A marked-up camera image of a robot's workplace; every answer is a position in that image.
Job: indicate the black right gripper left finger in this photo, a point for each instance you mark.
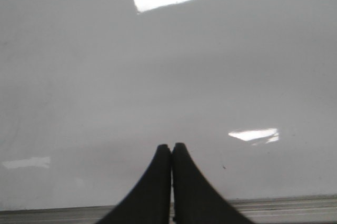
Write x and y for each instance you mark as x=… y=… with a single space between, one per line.
x=149 y=200

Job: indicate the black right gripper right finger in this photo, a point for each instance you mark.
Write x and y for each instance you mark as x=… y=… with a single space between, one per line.
x=195 y=200

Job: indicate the white whiteboard surface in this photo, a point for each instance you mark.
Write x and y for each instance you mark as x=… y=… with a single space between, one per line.
x=90 y=88

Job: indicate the aluminium whiteboard frame rail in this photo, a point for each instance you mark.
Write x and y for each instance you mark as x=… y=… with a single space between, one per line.
x=301 y=209

